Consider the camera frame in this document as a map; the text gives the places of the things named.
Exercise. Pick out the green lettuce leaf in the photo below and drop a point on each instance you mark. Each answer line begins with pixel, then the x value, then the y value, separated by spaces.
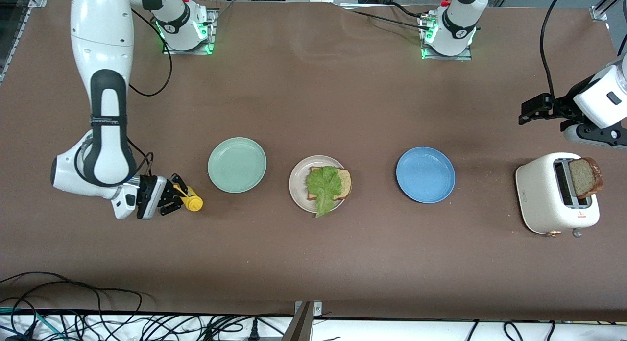
pixel 324 184

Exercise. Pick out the brown bread slice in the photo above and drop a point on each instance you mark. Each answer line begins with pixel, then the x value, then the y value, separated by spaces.
pixel 347 183
pixel 585 178

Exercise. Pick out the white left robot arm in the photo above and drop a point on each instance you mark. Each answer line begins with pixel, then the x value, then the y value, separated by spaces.
pixel 458 22

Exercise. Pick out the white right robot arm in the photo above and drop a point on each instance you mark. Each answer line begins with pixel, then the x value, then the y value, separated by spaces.
pixel 103 110

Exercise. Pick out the mint green plate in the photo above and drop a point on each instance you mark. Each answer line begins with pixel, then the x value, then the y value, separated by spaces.
pixel 237 165

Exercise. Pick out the beige plate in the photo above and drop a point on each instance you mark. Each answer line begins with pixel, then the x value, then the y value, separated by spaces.
pixel 298 184

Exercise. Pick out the white toaster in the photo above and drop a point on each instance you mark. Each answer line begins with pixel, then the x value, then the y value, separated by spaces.
pixel 539 199

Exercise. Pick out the blue plate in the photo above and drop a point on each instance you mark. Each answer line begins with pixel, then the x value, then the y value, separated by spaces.
pixel 425 175

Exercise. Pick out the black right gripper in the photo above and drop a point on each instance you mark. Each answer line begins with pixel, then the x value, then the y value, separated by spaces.
pixel 147 200

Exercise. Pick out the aluminium profile post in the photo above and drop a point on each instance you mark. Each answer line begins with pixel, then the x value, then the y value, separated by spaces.
pixel 601 10

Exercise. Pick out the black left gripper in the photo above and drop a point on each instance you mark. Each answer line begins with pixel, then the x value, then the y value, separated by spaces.
pixel 562 107

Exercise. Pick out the grey metal bracket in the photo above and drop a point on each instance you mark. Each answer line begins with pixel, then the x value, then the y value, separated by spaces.
pixel 301 326

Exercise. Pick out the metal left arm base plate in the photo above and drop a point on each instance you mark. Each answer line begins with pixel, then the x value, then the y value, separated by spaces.
pixel 465 57

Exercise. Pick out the yellow mustard squeeze bottle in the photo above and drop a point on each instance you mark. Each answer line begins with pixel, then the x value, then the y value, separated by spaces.
pixel 193 203

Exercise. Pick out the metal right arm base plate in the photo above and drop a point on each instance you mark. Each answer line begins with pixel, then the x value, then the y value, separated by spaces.
pixel 212 37

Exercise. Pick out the black power plug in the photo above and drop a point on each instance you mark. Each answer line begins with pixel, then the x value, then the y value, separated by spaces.
pixel 254 331

